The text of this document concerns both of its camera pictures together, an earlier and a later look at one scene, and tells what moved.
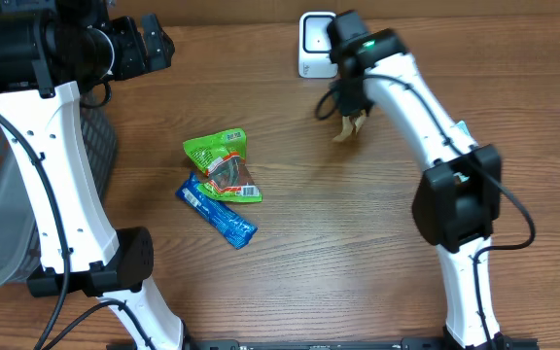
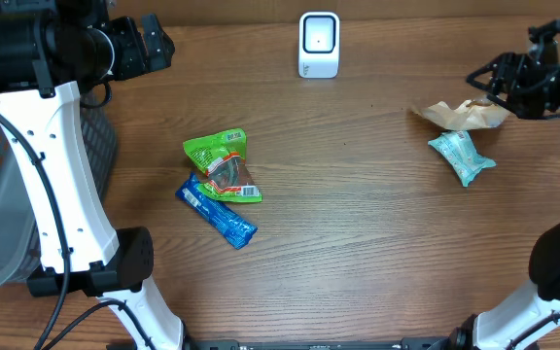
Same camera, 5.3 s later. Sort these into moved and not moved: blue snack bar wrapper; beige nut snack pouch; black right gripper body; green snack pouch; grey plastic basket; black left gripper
Moved: black right gripper body; beige nut snack pouch
Not moved: black left gripper; green snack pouch; blue snack bar wrapper; grey plastic basket
